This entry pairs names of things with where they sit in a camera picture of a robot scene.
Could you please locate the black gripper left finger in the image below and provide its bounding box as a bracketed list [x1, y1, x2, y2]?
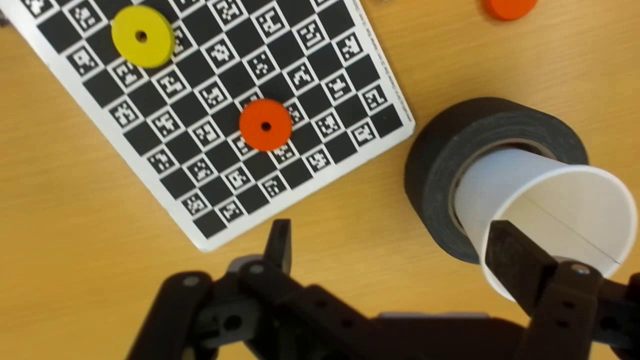
[264, 219, 291, 274]

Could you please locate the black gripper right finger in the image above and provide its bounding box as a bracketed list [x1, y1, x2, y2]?
[484, 219, 599, 314]

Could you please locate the orange ring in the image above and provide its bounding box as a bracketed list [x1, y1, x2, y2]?
[237, 97, 296, 153]
[482, 0, 540, 21]

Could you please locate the white paper cup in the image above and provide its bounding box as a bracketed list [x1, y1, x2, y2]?
[453, 148, 637, 297]

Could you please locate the checkered marker calibration board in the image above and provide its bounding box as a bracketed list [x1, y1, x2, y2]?
[0, 0, 415, 251]

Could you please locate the black tape roll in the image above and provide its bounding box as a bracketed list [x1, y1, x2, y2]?
[403, 97, 589, 263]

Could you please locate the yellow ring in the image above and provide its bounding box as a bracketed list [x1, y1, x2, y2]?
[110, 3, 178, 70]

